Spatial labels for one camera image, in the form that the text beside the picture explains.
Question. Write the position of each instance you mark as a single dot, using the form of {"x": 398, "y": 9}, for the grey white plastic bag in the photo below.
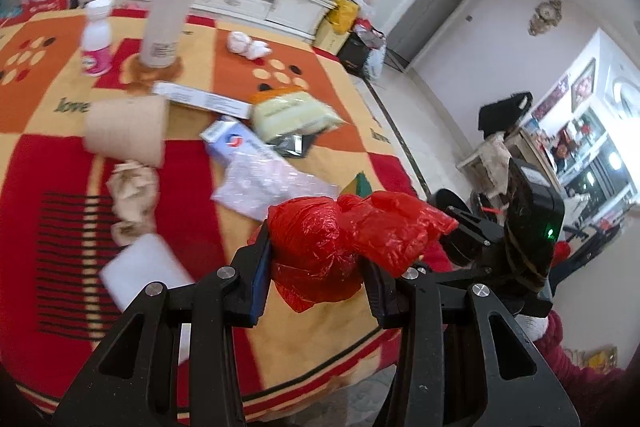
{"x": 375, "y": 42}

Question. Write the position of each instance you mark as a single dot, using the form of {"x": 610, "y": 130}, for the white foam block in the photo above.
{"x": 145, "y": 267}

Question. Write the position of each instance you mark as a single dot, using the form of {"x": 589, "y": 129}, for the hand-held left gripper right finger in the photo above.
{"x": 375, "y": 292}

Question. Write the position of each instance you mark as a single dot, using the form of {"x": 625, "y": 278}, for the grey door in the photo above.
{"x": 430, "y": 22}

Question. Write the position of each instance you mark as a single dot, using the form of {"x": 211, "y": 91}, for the framed wall picture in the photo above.
{"x": 583, "y": 84}

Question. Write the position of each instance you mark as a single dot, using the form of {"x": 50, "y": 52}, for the crumpled beige paper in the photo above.
{"x": 132, "y": 187}

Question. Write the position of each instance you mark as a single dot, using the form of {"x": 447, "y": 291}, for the red plastic bag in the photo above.
{"x": 320, "y": 247}

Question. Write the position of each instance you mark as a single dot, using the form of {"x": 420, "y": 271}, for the white bottle with pink label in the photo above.
{"x": 97, "y": 37}

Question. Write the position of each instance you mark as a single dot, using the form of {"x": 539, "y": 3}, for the clear plastic bag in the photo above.
{"x": 260, "y": 187}

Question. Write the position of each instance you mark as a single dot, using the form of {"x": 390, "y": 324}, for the long white medicine box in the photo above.
{"x": 200, "y": 97}

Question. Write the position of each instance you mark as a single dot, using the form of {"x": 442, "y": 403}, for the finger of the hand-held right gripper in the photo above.
{"x": 475, "y": 221}

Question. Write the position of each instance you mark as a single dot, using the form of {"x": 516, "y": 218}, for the black bag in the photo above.
{"x": 352, "y": 54}

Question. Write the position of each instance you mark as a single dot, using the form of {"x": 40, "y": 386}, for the person's right forearm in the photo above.
{"x": 575, "y": 377}

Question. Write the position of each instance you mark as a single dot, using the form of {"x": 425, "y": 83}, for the yellow-green sponge packet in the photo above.
{"x": 295, "y": 112}

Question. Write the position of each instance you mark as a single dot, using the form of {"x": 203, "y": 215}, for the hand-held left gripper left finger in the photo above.
{"x": 260, "y": 279}

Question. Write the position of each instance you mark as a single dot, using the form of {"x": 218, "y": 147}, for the crumpled white tissue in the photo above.
{"x": 240, "y": 42}

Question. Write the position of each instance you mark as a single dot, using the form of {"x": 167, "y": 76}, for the black garment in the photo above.
{"x": 502, "y": 114}

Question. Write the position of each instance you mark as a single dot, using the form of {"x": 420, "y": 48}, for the red orange patterned blanket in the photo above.
{"x": 60, "y": 187}

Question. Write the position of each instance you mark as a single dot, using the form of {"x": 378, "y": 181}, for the blue and white small box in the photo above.
{"x": 235, "y": 142}

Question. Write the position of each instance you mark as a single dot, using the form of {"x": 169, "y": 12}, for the brown paper cup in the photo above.
{"x": 125, "y": 127}

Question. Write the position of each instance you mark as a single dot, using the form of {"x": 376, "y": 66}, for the gold wall clock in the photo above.
{"x": 546, "y": 16}

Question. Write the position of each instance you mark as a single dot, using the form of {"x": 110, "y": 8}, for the beige chair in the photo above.
{"x": 492, "y": 162}

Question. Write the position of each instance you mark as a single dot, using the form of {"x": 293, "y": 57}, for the white thermos bottle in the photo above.
{"x": 165, "y": 17}

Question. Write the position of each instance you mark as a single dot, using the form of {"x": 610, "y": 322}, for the yellow plastic bag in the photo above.
{"x": 345, "y": 17}

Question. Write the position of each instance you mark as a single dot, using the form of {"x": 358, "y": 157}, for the glass display cabinet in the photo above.
{"x": 595, "y": 147}

